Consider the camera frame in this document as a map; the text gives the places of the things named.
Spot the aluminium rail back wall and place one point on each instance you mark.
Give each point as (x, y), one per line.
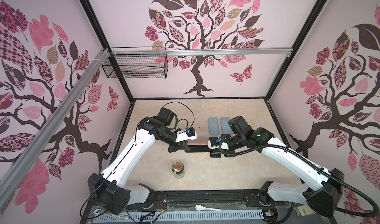
(204, 52)

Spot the white power adapter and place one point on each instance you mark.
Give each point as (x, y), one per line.
(303, 211)

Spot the green beverage can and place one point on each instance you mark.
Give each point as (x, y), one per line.
(178, 169)

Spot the black wire basket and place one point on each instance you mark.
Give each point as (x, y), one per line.
(137, 62)

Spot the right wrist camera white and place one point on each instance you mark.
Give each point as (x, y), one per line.
(214, 142)

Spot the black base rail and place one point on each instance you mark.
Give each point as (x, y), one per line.
(244, 199)

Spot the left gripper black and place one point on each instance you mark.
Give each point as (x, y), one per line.
(178, 146)

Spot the aluminium rail left wall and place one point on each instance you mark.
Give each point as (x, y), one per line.
(23, 164)

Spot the white plastic spoon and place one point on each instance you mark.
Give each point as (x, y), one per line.
(199, 207)

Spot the light blue phone case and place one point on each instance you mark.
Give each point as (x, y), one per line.
(213, 126)
(225, 127)

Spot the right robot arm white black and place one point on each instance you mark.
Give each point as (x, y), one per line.
(322, 188)

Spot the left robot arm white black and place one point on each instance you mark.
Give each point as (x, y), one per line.
(107, 188)

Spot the aluminium rail wall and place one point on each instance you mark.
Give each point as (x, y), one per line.
(204, 52)
(23, 164)

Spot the white slotted cable duct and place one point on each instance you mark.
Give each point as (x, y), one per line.
(180, 216)

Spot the black smartphone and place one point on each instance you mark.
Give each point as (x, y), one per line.
(215, 154)
(199, 149)

